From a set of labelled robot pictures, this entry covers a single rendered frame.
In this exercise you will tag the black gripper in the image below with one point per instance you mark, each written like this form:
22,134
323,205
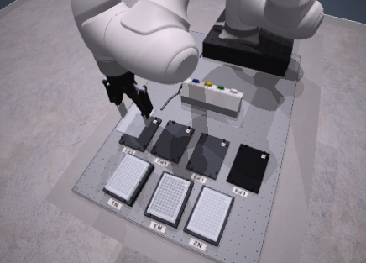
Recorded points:
129,86

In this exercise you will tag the white button panel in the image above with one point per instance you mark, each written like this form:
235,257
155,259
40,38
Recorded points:
210,97

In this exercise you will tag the white label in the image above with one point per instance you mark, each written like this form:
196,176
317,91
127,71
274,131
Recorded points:
126,150
197,244
198,178
158,227
114,204
161,162
240,192

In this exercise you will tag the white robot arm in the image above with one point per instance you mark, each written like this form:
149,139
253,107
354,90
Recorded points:
151,39

